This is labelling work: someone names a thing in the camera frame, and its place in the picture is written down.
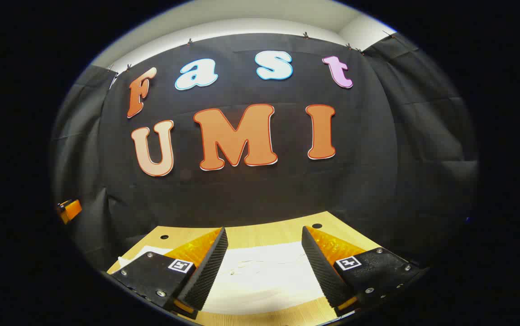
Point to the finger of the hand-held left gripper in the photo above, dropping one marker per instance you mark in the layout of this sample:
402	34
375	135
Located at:
70	211

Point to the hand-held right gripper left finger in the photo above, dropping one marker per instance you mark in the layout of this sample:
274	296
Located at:
207	271

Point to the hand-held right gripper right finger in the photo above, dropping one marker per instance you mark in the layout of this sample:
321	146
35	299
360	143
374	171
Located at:
321	271

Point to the white jeans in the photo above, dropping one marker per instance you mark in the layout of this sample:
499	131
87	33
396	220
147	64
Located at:
264	276

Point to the black backdrop cloth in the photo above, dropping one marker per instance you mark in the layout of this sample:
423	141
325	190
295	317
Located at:
250	199

